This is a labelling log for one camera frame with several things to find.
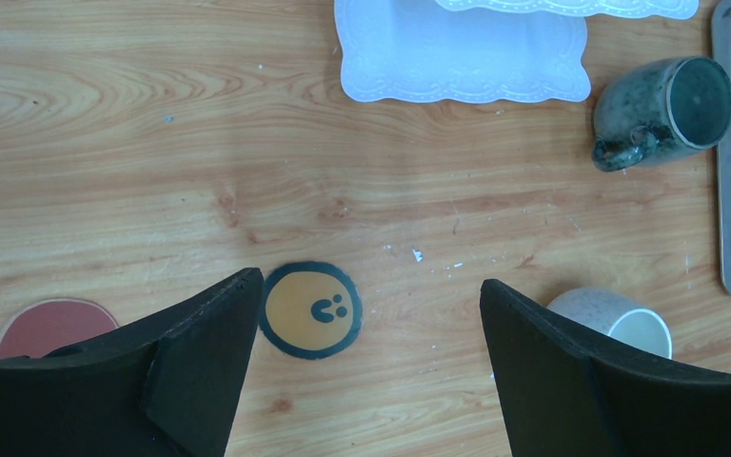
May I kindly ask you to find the black yellow smiley coaster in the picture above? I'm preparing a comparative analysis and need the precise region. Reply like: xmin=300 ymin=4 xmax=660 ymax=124
xmin=259 ymin=261 xmax=364 ymax=360

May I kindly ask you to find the red round coaster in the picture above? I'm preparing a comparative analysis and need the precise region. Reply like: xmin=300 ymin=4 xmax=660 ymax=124
xmin=0 ymin=297 xmax=119 ymax=360

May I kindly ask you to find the white ceramic mug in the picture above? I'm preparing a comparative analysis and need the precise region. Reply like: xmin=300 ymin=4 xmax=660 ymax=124
xmin=547 ymin=288 xmax=673 ymax=360

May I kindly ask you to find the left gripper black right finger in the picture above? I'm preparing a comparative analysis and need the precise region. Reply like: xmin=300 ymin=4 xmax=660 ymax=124
xmin=480 ymin=279 xmax=731 ymax=456

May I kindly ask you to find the white three-tier dessert stand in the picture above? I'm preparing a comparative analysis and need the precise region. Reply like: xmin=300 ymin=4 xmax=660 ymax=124
xmin=333 ymin=0 xmax=700 ymax=104

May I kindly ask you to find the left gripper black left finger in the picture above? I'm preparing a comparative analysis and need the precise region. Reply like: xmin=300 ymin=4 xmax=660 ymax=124
xmin=0 ymin=268 xmax=264 ymax=456

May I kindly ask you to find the dark grey ceramic mug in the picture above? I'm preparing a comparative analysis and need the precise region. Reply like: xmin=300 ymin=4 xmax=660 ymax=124
xmin=591 ymin=56 xmax=731 ymax=172

